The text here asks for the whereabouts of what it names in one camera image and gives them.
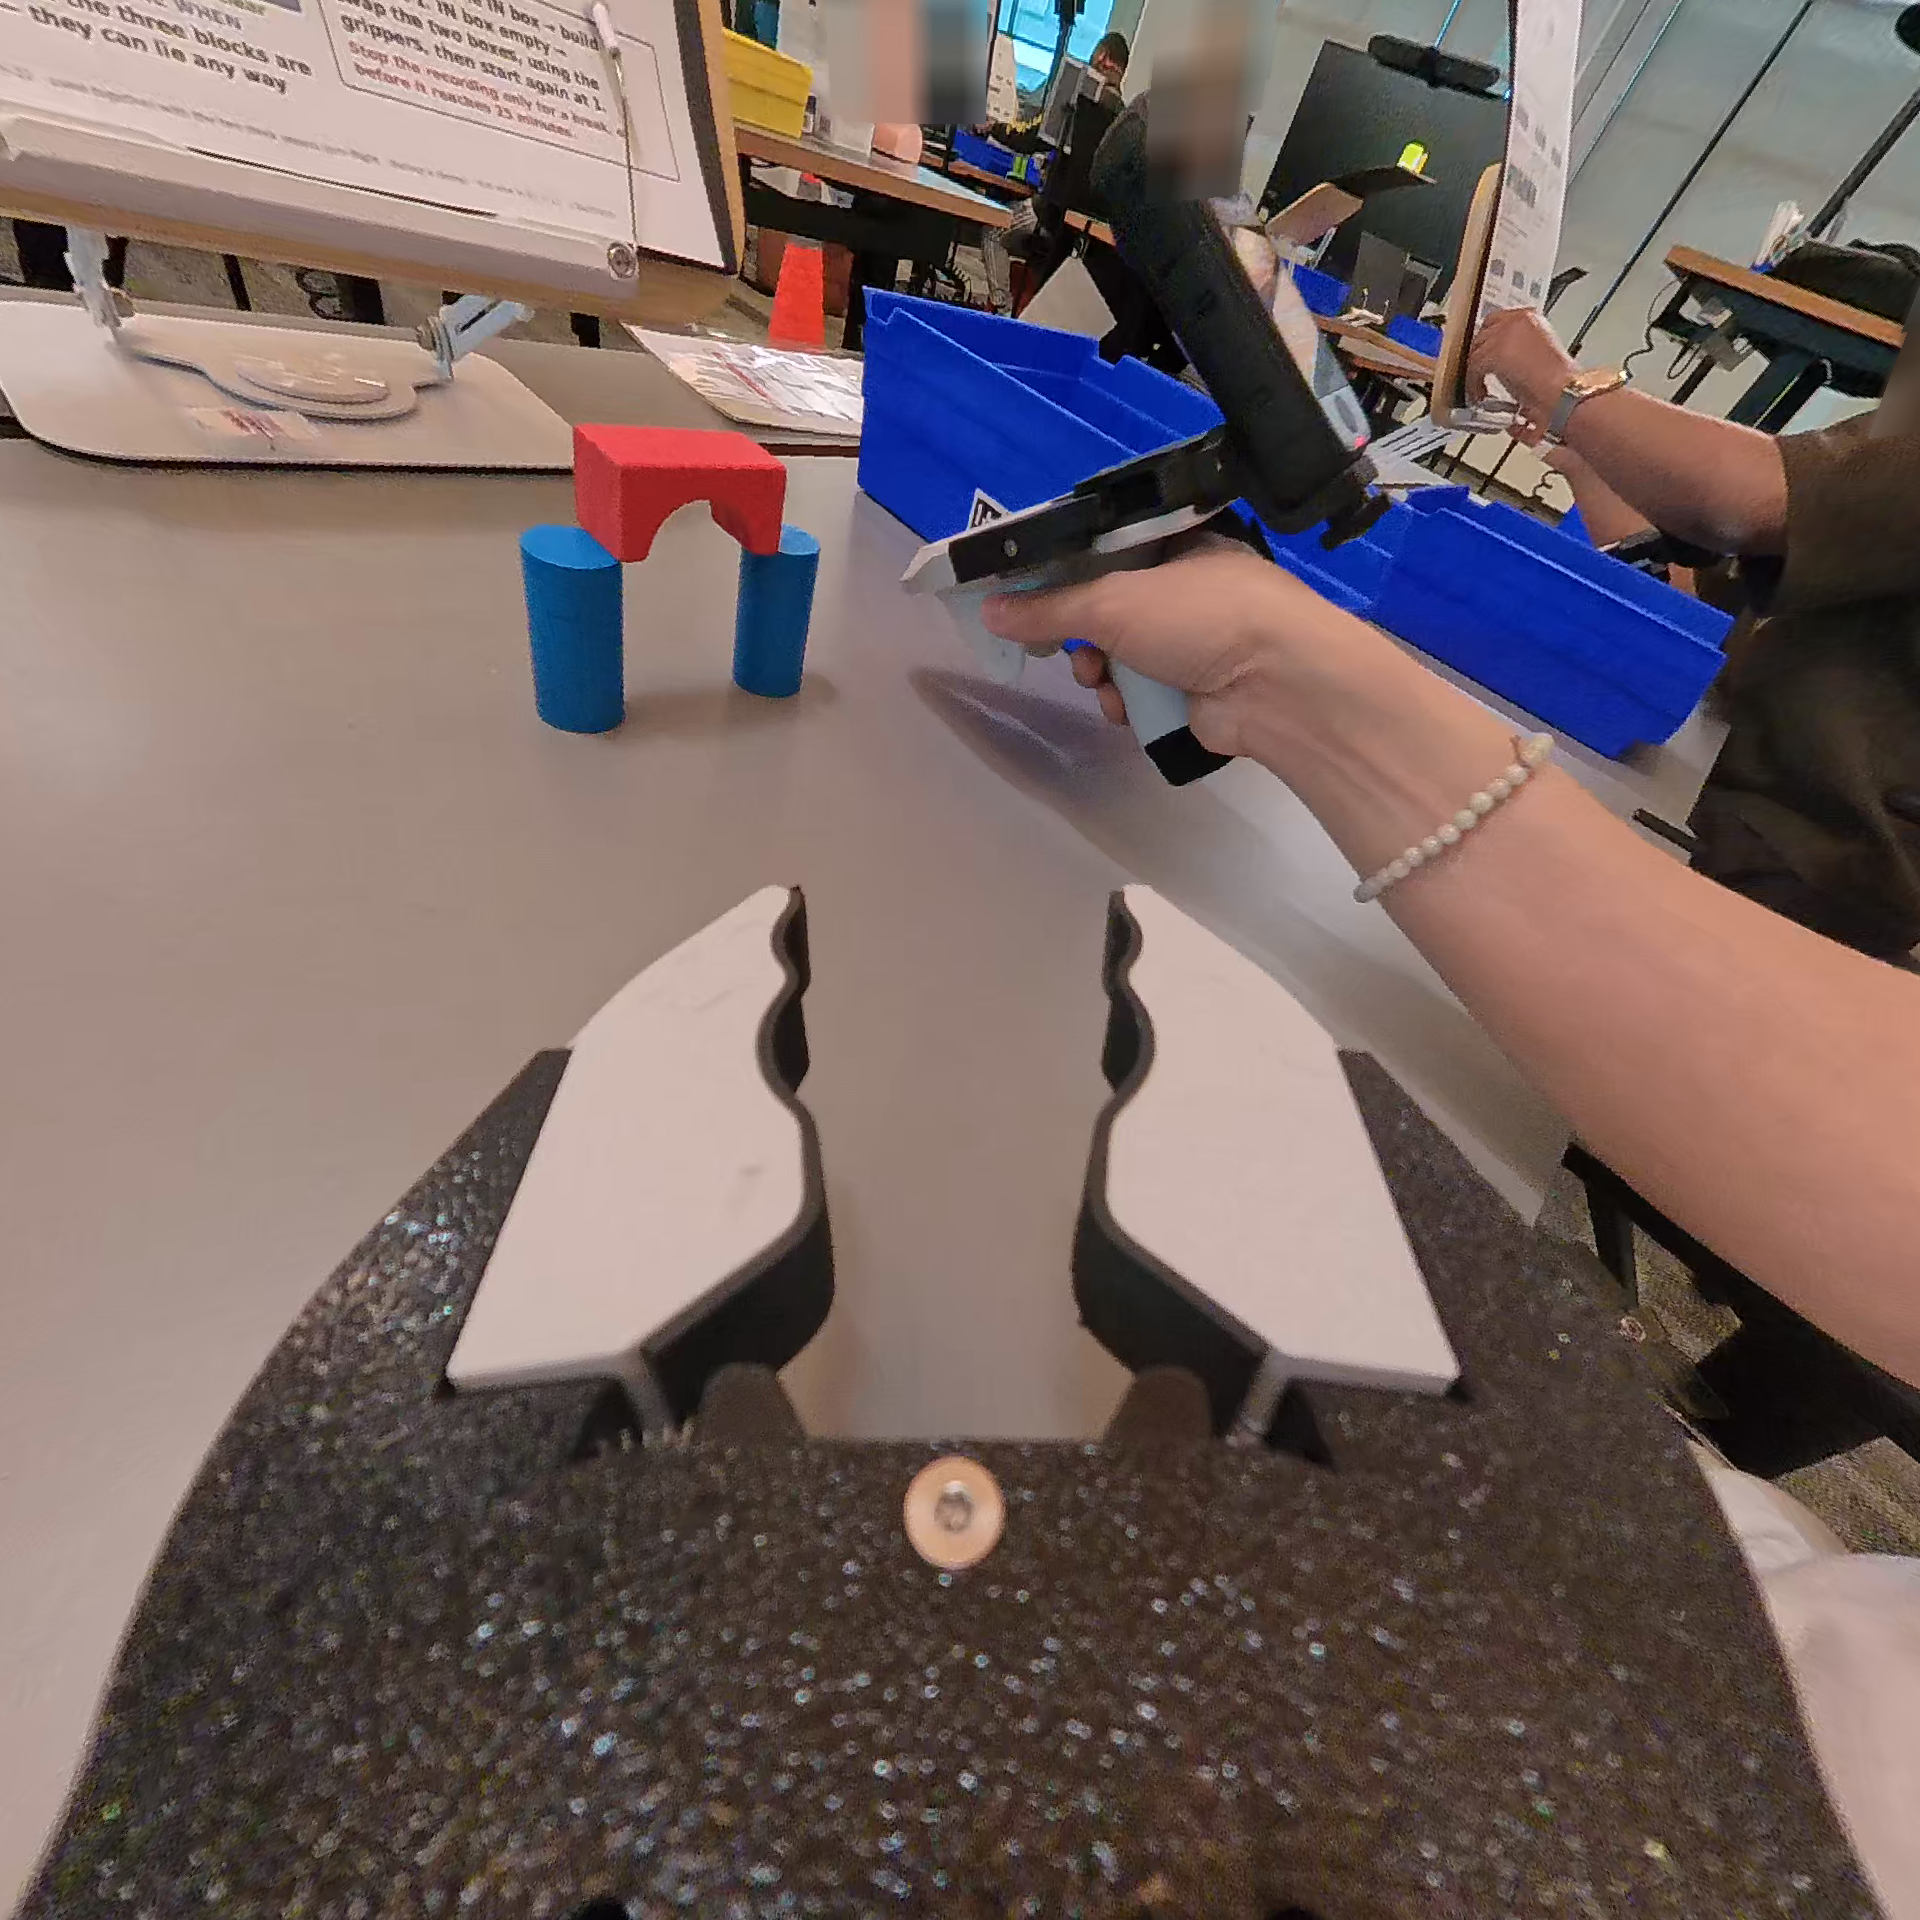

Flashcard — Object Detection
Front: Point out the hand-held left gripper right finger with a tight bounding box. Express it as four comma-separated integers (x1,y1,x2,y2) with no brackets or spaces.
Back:
1073,884,1461,1445

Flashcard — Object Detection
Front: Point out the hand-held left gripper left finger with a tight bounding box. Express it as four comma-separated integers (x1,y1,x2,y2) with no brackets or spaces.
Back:
447,884,837,1440

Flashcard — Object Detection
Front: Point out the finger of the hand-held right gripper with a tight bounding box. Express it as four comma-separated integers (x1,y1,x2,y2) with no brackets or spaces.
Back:
937,584,1057,684
901,488,1126,596

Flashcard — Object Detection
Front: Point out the blue wooden cylinder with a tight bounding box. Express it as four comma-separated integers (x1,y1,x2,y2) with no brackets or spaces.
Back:
519,526,627,736
735,526,821,700

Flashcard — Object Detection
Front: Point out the red arch block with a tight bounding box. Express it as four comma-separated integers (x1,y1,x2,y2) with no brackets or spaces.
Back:
574,423,789,561

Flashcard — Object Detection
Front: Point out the person's right forearm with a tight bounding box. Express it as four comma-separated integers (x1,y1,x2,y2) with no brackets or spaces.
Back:
1358,726,1920,1389

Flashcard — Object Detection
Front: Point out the person's right hand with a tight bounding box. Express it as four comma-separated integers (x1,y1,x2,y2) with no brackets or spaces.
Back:
978,538,1525,868

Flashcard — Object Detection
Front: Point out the laminated paper sheet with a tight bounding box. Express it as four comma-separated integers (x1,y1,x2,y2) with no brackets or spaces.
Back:
624,320,870,440

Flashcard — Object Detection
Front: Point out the wooden display board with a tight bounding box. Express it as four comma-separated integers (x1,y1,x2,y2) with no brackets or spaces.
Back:
0,0,749,328
1430,162,1509,432

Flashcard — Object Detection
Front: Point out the black monitor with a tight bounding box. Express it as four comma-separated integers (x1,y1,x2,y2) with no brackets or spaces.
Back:
1257,37,1514,270

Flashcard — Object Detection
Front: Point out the black webcam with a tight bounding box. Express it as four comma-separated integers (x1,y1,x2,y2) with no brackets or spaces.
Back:
1367,32,1503,96

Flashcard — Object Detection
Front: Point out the yellow plastic bin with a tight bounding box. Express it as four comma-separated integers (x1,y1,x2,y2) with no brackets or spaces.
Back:
721,24,816,142

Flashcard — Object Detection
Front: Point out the wooden desk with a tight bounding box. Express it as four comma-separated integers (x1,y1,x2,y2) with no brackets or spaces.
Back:
1662,245,1912,429

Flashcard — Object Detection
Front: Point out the person's white shirt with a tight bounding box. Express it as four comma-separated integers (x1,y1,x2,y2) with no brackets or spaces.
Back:
1696,1430,1920,1920

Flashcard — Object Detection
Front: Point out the white stand base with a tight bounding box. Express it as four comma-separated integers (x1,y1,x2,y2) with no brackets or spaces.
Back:
0,287,577,471

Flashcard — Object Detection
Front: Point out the white bead bracelet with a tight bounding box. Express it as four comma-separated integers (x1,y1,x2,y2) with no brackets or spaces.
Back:
1354,732,1557,904

